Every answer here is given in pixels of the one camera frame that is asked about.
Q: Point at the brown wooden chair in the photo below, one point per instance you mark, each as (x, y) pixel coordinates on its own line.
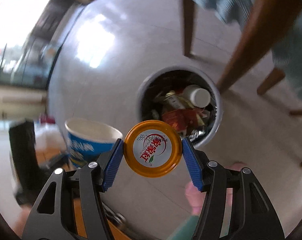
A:
(253, 42)

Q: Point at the orange jar lid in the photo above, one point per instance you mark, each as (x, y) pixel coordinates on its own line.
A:
(153, 150)

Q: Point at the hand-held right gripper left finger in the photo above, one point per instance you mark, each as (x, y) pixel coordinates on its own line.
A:
(113, 165)

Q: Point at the red crumpled wrapper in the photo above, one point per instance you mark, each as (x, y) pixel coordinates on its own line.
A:
(178, 118)

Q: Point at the wooden stool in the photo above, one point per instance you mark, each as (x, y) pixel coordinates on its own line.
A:
(79, 220)

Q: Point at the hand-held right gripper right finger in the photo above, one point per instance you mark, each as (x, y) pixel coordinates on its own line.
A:
(193, 165)

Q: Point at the white plastic bottle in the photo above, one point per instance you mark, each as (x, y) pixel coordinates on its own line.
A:
(199, 96)

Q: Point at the pink slipper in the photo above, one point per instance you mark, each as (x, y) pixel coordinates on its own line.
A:
(194, 197)
(237, 167)

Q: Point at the white round trash bin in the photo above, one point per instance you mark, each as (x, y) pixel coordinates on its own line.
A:
(212, 130)

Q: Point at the blue paper cup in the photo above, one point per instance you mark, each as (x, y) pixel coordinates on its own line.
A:
(86, 147)

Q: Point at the large window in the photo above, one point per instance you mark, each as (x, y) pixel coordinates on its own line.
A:
(16, 65)

